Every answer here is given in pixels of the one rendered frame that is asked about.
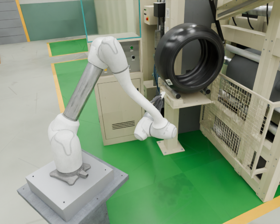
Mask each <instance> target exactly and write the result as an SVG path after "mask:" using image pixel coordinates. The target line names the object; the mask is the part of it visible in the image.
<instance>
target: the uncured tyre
mask: <svg viewBox="0 0 280 224"><path fill-rule="evenodd" d="M197 39H198V41H199V43H200V46H201V55H200V59H199V61H198V63H197V65H196V66H195V67H194V68H193V69H192V70H191V71H189V72H188V73H186V74H183V75H175V73H174V63H175V60H176V57H177V55H178V53H179V51H180V50H181V49H182V48H183V47H184V46H185V45H186V44H187V43H189V42H191V41H193V40H197ZM224 57H225V50H224V44H223V41H222V39H221V38H220V36H219V35H218V34H217V33H216V32H215V31H214V30H212V29H211V28H209V27H206V26H203V25H199V24H195V23H183V24H179V25H177V26H175V27H173V28H171V29H170V30H168V31H167V32H166V33H165V34H164V35H163V36H162V38H161V39H160V41H159V43H158V45H157V47H156V51H155V58H154V61H155V67H156V71H157V73H158V75H159V77H160V78H161V79H162V80H163V81H164V82H165V83H166V84H167V85H168V83H167V82H166V80H168V79H170V81H171V82H172V84H173V85H168V86H169V87H170V88H171V89H173V90H174V91H177V92H181V93H195V92H198V91H201V90H203V89H204V88H206V87H208V86H209V85H210V84H211V83H212V82H213V81H214V80H215V79H216V77H217V76H218V75H219V73H220V71H221V69H222V66H223V63H224Z"/></svg>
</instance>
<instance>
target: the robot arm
mask: <svg viewBox="0 0 280 224"><path fill-rule="evenodd" d="M107 67H109V68H110V69H111V71H112V73H113V75H114V76H115V77H116V79H117V80H118V82H119V83H120V85H121V87H122V88H123V89H124V91H125V92H126V93H127V94H128V95H129V96H130V97H131V98H132V99H133V100H134V101H135V102H136V103H137V104H139V105H140V106H141V107H142V108H143V109H144V110H146V112H145V114H144V116H143V117H142V119H141V120H140V121H139V122H138V124H137V126H136V128H135V131H134V136H135V137H136V139H138V140H141V141H143V140H145V139H146V138H147V137H150V136H153V137H155V138H159V139H165V140H169V139H172V138H174V137H175V136H176V133H177V128H176V126H175V125H173V124H171V123H170V122H168V121H167V119H165V118H163V117H162V115H161V108H162V105H163V101H162V99H163V97H164V95H165V92H161V94H160V95H159V96H156V97H155V98H154V99H153V100H152V101H150V102H149V101H148V100H147V99H146V98H145V97H144V96H143V95H142V94H141V93H140V92H138V91H137V89H136V88H135V87H134V86H133V84H132V82H131V78H130V74H129V68H128V63H127V59H126V56H125V54H124V51H123V49H122V47H121V45H120V43H119V42H118V40H117V39H116V38H115V37H113V36H107V37H98V38H96V39H95V40H93V42H92V43H91V47H90V51H89V55H88V64H87V66H86V68H85V70H84V72H83V74H82V76H81V78H80V80H79V82H78V84H77V86H76V88H75V90H74V92H73V94H72V96H71V98H70V100H69V102H68V104H67V106H66V108H65V110H64V112H63V113H61V114H59V115H57V117H56V118H55V119H54V120H53V121H52V122H51V123H50V125H49V127H48V138H49V142H50V144H51V149H52V156H53V159H54V162H55V165H56V169H55V170H54V171H52V172H50V174H49V175H50V176H51V177H55V178H57V179H59V180H61V181H63V182H65V183H67V184H68V185H70V186H72V185H74V184H75V182H76V181H77V180H78V179H79V178H80V177H82V178H87V177H88V173H87V172H86V171H87V170H89V169H90V168H91V165H89V164H85V163H83V161H82V151H81V145H80V141H79V138H78V136H77V131H78V128H79V125H80V123H79V120H78V118H79V117H80V115H81V113H82V111H83V109H84V107H85V105H86V103H87V101H88V99H89V97H90V95H91V93H92V91H93V89H94V87H95V85H96V83H97V81H98V79H99V77H100V75H101V73H102V71H103V70H105V69H106V68H107Z"/></svg>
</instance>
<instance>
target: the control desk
mask: <svg viewBox="0 0 280 224"><path fill-rule="evenodd" d="M118 42H119V43H120V45H121V47H122V49H123V51H124V54H125V56H126V59H127V63H128V68H129V74H130V78H131V82H132V84H133V86H134V87H135V88H136V89H137V91H138V92H140V93H141V94H142V95H143V96H144V79H143V54H142V38H132V39H123V40H118ZM94 91H95V96H96V104H97V110H98V115H99V123H100V128H101V134H102V138H103V143H104V146H106V145H111V144H117V143H123V142H127V141H132V140H137V139H136V137H135V136H134V131H135V128H136V126H137V124H138V122H139V121H140V120H141V119H142V117H143V116H144V114H145V113H144V109H143V108H142V107H141V106H140V105H139V104H137V103H136V102H135V101H134V100H133V99H132V98H131V97H130V96H129V95H128V94H127V93H126V92H125V91H124V89H123V88H122V87H121V85H120V83H119V82H118V80H117V79H116V77H115V76H114V75H113V73H112V71H111V69H110V68H109V67H107V68H106V69H105V70H103V71H102V73H101V75H100V77H99V79H98V81H97V83H96V85H95V87H94Z"/></svg>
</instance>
